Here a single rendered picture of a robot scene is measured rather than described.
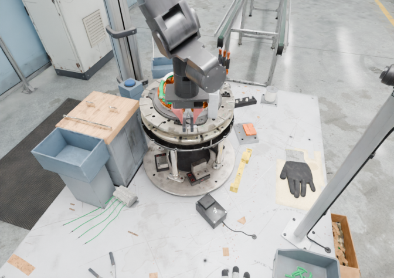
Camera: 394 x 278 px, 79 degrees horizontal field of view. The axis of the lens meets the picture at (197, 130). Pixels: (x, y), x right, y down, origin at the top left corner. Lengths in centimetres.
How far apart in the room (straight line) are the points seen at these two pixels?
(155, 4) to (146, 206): 68
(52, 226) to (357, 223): 180
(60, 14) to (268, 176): 249
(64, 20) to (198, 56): 253
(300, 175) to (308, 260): 32
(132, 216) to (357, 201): 167
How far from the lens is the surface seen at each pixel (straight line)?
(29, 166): 238
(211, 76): 45
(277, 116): 128
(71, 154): 87
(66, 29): 295
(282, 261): 87
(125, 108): 85
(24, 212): 212
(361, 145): 57
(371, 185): 230
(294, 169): 104
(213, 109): 71
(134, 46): 116
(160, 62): 114
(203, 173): 91
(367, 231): 205
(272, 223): 92
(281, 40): 212
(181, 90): 53
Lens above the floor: 158
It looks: 45 degrees down
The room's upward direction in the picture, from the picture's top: straight up
